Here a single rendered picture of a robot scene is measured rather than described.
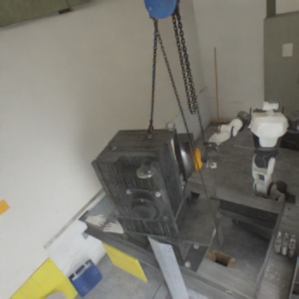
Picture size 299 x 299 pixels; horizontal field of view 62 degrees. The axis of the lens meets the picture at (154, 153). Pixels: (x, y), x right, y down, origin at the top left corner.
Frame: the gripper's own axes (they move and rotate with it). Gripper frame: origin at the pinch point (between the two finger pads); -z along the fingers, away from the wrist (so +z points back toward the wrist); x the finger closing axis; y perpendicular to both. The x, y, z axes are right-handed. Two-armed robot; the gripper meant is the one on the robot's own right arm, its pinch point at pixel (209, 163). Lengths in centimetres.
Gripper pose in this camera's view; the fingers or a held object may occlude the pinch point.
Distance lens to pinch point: 167.5
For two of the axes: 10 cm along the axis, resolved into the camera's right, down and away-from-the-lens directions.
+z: 2.6, -6.1, 7.5
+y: -2.8, -7.9, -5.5
